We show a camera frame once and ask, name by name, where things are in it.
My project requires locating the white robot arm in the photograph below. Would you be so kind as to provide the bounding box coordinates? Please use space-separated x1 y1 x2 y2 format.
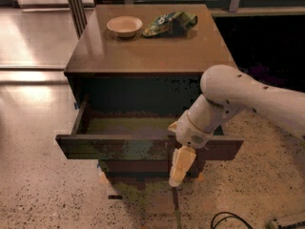
169 65 305 187

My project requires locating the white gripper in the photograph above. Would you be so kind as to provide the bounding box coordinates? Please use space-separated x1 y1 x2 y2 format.
168 111 212 187

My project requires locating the green chip bag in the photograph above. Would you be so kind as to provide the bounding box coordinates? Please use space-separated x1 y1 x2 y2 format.
143 10 198 37

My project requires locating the black floor cable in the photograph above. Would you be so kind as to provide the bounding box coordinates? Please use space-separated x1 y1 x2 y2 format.
211 211 254 229

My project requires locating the grey power strip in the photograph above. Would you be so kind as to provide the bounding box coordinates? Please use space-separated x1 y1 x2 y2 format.
266 219 305 229

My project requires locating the brown wooden drawer cabinet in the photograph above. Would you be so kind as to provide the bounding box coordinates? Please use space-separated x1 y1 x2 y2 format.
63 3 237 184

